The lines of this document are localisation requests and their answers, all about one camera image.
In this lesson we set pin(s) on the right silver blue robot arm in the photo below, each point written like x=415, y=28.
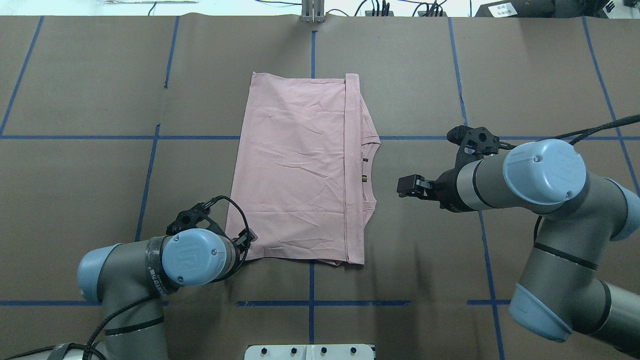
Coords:
x=558, y=292

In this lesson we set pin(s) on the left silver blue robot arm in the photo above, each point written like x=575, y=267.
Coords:
x=130, y=282

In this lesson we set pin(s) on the black power box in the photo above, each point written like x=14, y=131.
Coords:
x=517, y=9

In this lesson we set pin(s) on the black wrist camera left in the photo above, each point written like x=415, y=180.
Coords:
x=190, y=219

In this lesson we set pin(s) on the aluminium frame post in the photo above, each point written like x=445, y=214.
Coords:
x=313, y=11

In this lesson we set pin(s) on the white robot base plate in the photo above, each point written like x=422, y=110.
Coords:
x=357, y=351

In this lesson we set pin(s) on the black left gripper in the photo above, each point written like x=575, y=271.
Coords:
x=243, y=241

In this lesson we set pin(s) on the pink Snoopy t-shirt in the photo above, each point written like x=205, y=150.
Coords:
x=303, y=171

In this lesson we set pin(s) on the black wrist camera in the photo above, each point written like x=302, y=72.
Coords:
x=475, y=140
x=190, y=219

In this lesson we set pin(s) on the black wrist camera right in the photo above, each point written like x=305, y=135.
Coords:
x=475, y=140

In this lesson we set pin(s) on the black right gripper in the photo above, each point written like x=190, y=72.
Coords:
x=448, y=189

